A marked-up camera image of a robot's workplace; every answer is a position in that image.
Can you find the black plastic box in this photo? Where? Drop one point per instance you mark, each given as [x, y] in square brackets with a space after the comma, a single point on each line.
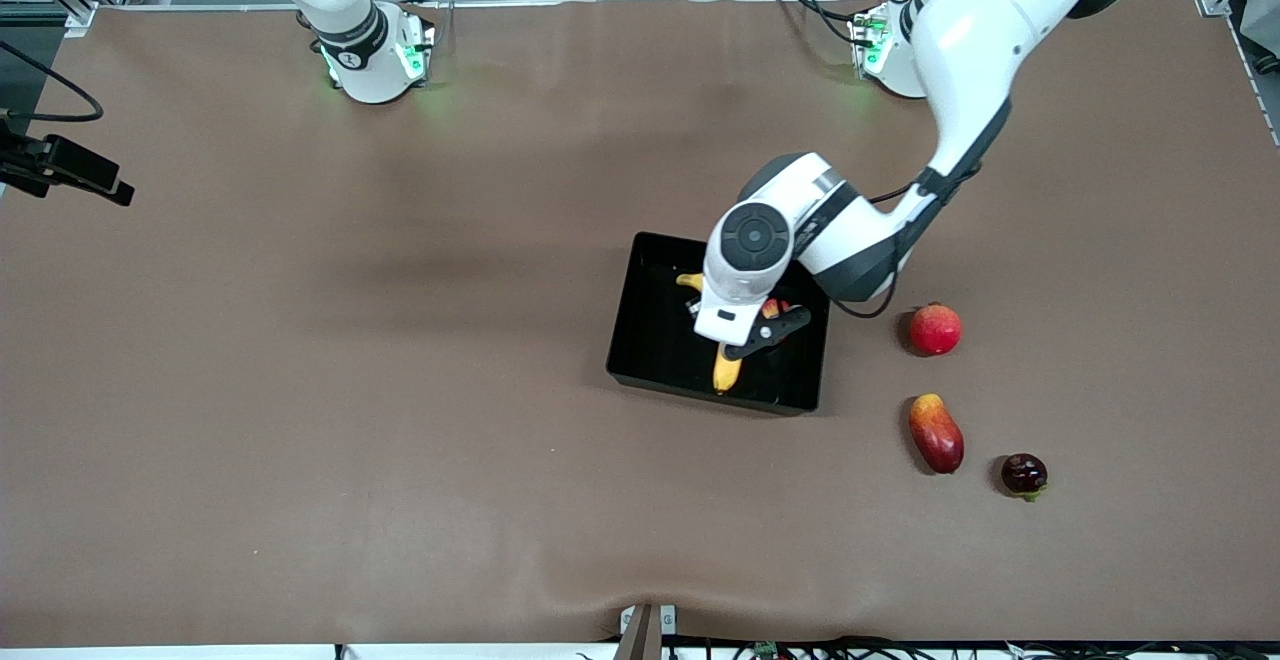
[650, 340]

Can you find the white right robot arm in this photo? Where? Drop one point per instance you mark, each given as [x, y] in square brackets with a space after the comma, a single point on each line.
[340, 20]

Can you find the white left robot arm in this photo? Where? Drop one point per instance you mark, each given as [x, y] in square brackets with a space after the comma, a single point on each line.
[970, 30]

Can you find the small red peach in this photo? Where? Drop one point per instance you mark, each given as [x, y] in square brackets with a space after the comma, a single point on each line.
[936, 330]

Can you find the yellow banana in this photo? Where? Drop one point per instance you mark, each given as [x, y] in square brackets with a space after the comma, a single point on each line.
[726, 370]

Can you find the large red yellow apple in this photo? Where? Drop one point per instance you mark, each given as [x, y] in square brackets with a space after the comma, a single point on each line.
[770, 309]

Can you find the red yellow mango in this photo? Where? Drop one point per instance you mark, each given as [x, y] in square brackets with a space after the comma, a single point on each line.
[937, 435]

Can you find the dark purple mangosteen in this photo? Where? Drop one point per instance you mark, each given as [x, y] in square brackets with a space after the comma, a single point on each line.
[1024, 473]

